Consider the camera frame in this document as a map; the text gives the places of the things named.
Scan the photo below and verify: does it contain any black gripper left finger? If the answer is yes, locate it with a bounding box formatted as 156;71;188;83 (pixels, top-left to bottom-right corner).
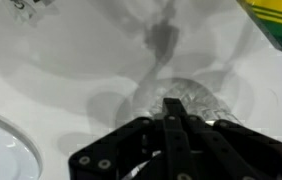
68;97;176;180

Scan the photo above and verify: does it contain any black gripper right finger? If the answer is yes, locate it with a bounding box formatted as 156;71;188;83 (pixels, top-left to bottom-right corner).
174;97;282;180

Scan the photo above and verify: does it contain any empty white plate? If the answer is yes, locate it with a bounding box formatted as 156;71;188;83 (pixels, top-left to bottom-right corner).
0;106;44;180

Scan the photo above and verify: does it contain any yellow sponge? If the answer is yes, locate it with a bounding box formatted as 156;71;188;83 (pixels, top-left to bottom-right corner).
236;0;282;55

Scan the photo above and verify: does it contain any small printed card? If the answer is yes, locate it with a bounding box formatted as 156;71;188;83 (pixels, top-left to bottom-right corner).
2;0;61;26

